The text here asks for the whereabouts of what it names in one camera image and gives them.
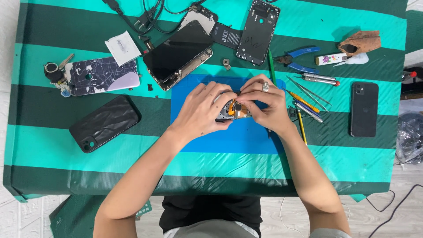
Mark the white square packet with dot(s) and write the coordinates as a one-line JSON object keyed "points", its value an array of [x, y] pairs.
{"points": [[123, 48]]}

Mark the opened phone with black screen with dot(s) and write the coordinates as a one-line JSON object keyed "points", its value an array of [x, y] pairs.
{"points": [[176, 54]]}

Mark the brown cork pouch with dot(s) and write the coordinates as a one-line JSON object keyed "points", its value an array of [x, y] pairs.
{"points": [[363, 41]]}

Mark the silver screwdriver with red tip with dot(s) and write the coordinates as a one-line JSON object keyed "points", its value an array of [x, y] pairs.
{"points": [[322, 81]]}

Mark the clear plastic bag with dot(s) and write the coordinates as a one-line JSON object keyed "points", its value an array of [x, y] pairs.
{"points": [[411, 138]]}

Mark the black smartphone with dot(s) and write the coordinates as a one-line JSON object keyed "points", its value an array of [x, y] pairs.
{"points": [[364, 110]]}

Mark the black phone back housing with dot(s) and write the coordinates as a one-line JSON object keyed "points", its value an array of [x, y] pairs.
{"points": [[257, 33]]}

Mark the black phone case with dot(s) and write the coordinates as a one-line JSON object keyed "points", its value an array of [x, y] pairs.
{"points": [[105, 123]]}

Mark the black tool with red knob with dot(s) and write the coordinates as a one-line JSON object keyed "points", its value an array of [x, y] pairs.
{"points": [[411, 77]]}

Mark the small metal round part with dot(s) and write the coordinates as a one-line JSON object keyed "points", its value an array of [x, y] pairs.
{"points": [[226, 63]]}

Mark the small black chip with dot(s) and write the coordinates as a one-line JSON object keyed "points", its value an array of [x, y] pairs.
{"points": [[150, 87]]}

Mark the yellow thin pry tool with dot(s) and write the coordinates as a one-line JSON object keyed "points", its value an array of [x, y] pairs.
{"points": [[301, 127]]}

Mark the person's right hand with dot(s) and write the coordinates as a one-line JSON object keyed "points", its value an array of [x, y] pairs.
{"points": [[272, 107]]}

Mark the blue repair mat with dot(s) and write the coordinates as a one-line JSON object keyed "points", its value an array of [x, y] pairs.
{"points": [[238, 138]]}

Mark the person's black shirt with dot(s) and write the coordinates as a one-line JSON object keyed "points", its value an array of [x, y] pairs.
{"points": [[211, 210]]}

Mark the person's left hand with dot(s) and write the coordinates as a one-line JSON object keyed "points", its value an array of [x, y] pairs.
{"points": [[195, 112]]}

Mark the green cutting mat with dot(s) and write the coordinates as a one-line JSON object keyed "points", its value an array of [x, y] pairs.
{"points": [[76, 216]]}

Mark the small black phone part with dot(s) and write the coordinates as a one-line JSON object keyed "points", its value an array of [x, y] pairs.
{"points": [[292, 112]]}

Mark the person's grey shorts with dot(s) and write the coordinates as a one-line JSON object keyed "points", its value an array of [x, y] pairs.
{"points": [[214, 229]]}

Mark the phone board with orange flex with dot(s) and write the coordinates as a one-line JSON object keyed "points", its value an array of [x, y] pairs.
{"points": [[236, 108]]}

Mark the white flower print lighter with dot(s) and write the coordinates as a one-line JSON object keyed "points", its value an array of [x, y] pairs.
{"points": [[330, 59]]}

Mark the metal tweezers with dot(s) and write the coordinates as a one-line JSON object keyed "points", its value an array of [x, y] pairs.
{"points": [[309, 93]]}

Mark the silver phone frame part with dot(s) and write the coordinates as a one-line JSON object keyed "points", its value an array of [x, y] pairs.
{"points": [[202, 18]]}

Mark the map print phone back cover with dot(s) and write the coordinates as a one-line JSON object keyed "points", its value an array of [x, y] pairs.
{"points": [[99, 74]]}

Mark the green striped tablecloth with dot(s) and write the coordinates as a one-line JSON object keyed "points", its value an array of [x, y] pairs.
{"points": [[231, 172]]}

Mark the blue and silver screwdriver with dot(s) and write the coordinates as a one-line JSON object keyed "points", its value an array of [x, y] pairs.
{"points": [[309, 112]]}

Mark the black phone battery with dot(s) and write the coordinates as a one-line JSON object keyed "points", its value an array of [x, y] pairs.
{"points": [[228, 35]]}

